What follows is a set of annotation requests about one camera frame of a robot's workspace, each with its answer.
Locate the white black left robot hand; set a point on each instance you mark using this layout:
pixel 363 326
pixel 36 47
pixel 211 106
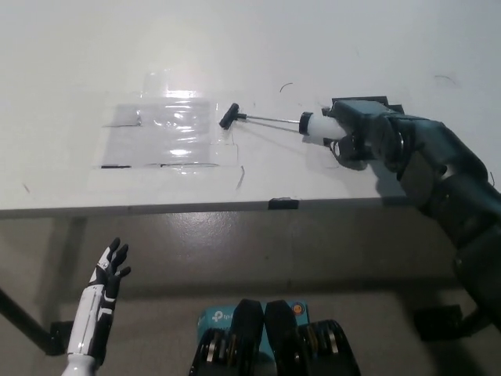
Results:
pixel 98 290

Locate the black diagonal table leg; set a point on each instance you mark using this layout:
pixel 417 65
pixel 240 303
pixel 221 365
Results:
pixel 23 319

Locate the teal router box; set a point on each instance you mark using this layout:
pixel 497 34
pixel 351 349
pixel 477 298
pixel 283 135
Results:
pixel 213 318

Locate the small white air pump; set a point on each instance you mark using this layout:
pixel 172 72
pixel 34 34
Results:
pixel 319 127

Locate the black table edge clip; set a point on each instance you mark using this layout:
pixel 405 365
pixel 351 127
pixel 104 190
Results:
pixel 282 203

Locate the black floor marker plate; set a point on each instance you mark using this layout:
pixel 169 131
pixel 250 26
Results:
pixel 62 337
pixel 438 321

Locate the dark teal right robot hand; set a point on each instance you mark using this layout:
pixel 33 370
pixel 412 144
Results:
pixel 364 117

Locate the transparent taped plastic sheet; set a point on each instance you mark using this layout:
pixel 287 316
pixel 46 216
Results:
pixel 156 133

